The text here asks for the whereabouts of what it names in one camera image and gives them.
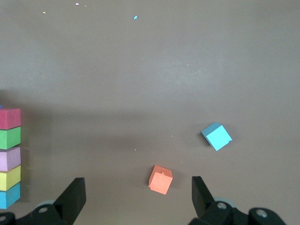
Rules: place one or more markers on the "green foam cube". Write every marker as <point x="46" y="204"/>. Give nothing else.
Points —
<point x="10" y="138"/>

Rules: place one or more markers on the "yellow foam cube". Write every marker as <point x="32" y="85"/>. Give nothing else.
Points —
<point x="10" y="179"/>

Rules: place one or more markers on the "red foam cube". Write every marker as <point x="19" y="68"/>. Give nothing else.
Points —
<point x="10" y="118"/>

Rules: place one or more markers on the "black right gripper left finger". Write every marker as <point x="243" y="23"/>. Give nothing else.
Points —
<point x="70" y="199"/>

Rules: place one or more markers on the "blue foam cube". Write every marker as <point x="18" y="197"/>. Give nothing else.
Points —
<point x="9" y="197"/>
<point x="218" y="138"/>

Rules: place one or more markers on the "orange foam cube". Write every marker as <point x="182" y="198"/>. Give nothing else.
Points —
<point x="160" y="181"/>

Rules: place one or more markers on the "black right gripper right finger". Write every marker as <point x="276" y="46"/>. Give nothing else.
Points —
<point x="204" y="206"/>

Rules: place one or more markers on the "pink foam cube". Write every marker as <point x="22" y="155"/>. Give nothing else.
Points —
<point x="10" y="159"/>

